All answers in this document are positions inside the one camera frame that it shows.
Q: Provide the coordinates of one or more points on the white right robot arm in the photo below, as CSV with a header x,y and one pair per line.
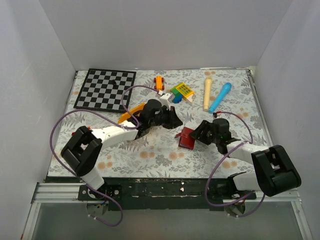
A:
x,y
274,172

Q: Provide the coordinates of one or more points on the black white chessboard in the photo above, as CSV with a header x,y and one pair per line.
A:
x,y
97,92

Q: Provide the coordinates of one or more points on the blue toy microphone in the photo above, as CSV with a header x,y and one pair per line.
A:
x,y
224,91

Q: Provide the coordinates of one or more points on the cream toy microphone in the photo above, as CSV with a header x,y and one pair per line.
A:
x,y
207,92

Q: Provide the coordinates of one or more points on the floral table mat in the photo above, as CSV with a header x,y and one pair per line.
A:
x,y
158,155

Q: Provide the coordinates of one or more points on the orange toy car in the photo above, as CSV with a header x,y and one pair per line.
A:
x,y
159,83

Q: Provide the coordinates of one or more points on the yellow plastic bin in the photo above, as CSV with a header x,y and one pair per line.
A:
x,y
134,111

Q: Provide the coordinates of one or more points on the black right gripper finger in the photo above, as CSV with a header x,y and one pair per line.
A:
x,y
201,131
207,138

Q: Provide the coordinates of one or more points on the colourful toy block house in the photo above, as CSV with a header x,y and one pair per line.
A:
x,y
182,92

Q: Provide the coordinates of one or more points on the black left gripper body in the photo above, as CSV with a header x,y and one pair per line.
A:
x,y
160,120

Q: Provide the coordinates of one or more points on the black front table rail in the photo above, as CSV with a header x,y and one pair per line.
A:
x,y
170,193

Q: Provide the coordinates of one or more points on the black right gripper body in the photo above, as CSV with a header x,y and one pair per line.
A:
x,y
215,138

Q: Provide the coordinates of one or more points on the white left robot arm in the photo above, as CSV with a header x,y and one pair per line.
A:
x,y
82,150

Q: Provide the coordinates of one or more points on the red leather card holder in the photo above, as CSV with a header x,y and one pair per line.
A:
x,y
185,141

